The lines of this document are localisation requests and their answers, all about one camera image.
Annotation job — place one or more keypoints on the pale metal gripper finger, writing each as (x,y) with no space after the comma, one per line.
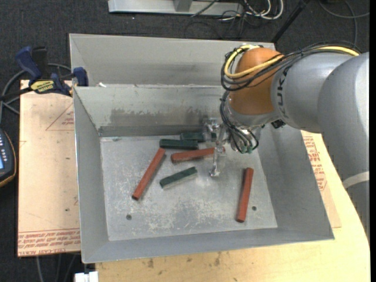
(213,169)
(218,164)

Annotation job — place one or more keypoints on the dark green flat block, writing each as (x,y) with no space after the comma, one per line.
(177,144)
(191,136)
(177,177)

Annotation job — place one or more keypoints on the red-brown flat block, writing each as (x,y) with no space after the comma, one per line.
(149,173)
(245,195)
(191,155)

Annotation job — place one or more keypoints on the grey metal bin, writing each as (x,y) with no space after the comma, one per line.
(188,210)

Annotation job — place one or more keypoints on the brown cardboard board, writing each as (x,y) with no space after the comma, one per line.
(47,163)

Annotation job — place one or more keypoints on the black cylinder on white bracket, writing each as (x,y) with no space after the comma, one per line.
(278,124)

